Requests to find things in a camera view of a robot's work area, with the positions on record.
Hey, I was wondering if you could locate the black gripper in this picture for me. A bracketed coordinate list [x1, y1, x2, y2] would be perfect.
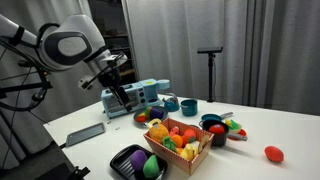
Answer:
[98, 65, 133, 113]

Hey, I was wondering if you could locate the small red plushie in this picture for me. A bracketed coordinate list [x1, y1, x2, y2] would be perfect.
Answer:
[135, 114, 148, 123]

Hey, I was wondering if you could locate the green yellow plushie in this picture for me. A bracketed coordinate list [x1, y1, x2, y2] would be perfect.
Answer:
[139, 106, 153, 118]

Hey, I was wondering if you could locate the purple eggplant plushie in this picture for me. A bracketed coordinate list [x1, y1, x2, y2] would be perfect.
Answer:
[149, 107, 165, 120]

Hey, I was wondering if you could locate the yellow banana plushie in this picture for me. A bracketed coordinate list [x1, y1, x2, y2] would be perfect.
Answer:
[147, 118, 163, 129]

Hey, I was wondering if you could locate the orange pineapple plushie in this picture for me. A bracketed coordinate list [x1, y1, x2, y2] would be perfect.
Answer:
[148, 122, 170, 144]

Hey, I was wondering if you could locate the pink plushie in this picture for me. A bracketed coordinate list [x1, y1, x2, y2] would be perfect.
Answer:
[169, 125, 181, 137]

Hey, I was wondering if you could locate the green leafy plushie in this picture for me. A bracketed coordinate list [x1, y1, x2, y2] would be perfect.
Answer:
[161, 135, 178, 153]

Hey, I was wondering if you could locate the orange round plushie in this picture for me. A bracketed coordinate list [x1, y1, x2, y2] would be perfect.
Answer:
[171, 134, 184, 149]

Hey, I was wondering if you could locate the green pear plushie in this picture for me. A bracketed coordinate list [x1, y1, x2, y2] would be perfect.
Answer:
[142, 154, 161, 179]

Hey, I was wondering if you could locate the red tomato plushie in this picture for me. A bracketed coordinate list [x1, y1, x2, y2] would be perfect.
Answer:
[183, 128, 198, 144]

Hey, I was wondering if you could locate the red checked cardboard box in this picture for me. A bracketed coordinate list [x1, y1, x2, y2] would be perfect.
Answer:
[143, 117, 215, 176]

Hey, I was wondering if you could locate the beige slice plushie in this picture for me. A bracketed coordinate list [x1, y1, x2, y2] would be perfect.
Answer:
[197, 134, 211, 153]

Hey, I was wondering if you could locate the red oval plushie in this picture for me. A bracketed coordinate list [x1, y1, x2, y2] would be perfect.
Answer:
[264, 145, 285, 164]

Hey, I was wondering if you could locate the light blue toy oven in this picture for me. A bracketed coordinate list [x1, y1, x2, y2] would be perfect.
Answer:
[100, 78, 171, 120]

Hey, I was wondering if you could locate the grey rectangular tray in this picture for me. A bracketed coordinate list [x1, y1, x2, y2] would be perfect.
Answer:
[65, 121, 107, 148]

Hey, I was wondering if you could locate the teal toy kettle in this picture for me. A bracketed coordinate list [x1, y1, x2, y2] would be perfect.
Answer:
[162, 92, 181, 113]

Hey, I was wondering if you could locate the black grill tray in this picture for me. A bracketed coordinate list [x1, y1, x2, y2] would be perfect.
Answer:
[109, 143, 169, 180]

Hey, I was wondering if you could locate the dark background shelf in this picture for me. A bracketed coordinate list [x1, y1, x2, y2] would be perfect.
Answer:
[87, 0, 137, 87]

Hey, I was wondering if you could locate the teal toy pot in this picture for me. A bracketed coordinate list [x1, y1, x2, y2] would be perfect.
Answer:
[179, 98, 199, 118]

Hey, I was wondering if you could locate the black tripod stand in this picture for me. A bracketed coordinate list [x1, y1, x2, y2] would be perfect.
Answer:
[0, 70, 54, 158]

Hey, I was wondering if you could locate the black toy saucepan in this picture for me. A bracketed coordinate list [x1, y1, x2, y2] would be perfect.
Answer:
[198, 119, 249, 148]

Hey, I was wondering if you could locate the yellow green toy vegetable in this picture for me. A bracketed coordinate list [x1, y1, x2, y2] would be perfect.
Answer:
[224, 118, 243, 132]

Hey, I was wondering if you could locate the grey curtain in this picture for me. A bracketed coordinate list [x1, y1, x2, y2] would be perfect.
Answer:
[244, 0, 320, 116]

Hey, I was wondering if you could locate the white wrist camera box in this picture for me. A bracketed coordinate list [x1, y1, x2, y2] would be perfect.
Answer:
[78, 75, 97, 92]

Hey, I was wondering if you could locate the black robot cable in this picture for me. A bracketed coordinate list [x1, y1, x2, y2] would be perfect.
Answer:
[0, 22, 61, 113]

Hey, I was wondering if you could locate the teal pan with grey handle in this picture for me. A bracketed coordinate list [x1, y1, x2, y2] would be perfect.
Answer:
[200, 111, 234, 123]

